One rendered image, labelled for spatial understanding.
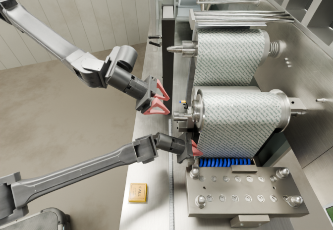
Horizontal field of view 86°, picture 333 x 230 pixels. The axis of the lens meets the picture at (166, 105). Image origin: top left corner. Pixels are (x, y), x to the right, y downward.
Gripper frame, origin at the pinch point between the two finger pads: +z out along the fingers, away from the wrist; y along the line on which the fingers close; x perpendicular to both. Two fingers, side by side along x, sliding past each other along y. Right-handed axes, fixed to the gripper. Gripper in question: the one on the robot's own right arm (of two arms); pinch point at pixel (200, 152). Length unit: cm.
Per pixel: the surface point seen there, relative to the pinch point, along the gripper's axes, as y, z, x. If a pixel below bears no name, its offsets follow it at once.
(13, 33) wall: -215, -175, -164
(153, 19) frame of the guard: -102, -25, -3
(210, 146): 0.3, -0.2, 6.3
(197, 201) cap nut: 17.1, -2.0, -2.4
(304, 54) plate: -17.4, 10.3, 43.9
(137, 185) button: 7.6, -15.3, -25.2
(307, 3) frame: -39, 13, 55
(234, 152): 0.3, 10.6, 7.2
